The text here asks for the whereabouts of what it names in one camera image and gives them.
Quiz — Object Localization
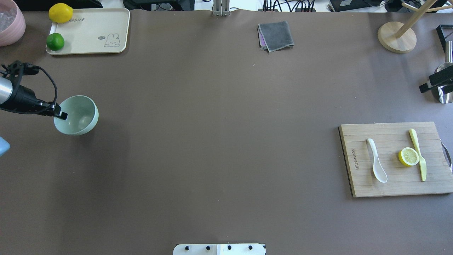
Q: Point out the wooden mug tree stand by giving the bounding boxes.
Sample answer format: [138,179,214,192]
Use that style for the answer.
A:
[377,0,453,54]

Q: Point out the grey folded cloth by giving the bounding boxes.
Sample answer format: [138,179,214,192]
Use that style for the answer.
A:
[257,21,294,53]

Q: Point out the yellow lemon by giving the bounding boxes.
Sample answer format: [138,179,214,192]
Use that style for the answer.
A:
[48,3,73,24]

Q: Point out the white ceramic spoon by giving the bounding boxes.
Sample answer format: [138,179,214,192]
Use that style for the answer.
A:
[367,138,388,183]

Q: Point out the bamboo cutting board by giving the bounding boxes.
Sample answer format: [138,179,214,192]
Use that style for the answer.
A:
[339,122,453,197]

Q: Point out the pink ribbed bowl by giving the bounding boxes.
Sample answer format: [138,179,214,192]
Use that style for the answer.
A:
[0,0,26,47]

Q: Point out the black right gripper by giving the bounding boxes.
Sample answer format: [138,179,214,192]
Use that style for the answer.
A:
[419,65,453,94]

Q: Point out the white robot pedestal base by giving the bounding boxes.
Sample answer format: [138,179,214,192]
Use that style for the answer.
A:
[173,243,266,255]

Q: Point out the yellow plastic knife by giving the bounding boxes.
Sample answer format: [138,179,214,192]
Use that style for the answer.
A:
[409,129,427,181]

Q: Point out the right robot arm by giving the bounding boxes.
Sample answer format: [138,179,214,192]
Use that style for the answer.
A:
[419,41,453,104]

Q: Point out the cream rabbit tray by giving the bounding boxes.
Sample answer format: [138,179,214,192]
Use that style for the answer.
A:
[46,8,131,55]

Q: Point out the light green bowl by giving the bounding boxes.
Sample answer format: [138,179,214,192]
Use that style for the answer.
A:
[54,95,99,136]

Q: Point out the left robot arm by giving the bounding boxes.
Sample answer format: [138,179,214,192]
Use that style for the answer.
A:
[0,78,68,120]

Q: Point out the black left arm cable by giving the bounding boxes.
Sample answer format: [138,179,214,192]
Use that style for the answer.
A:
[0,60,58,115]

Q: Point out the aluminium frame post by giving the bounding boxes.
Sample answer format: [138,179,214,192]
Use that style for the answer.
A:
[212,0,230,17]

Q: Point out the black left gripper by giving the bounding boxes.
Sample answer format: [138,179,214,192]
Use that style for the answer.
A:
[7,85,68,120]

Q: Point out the lemon slice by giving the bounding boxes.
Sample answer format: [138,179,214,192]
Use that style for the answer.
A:
[398,147,419,167]

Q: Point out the green lime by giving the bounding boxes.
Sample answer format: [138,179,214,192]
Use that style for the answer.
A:
[46,33,65,51]

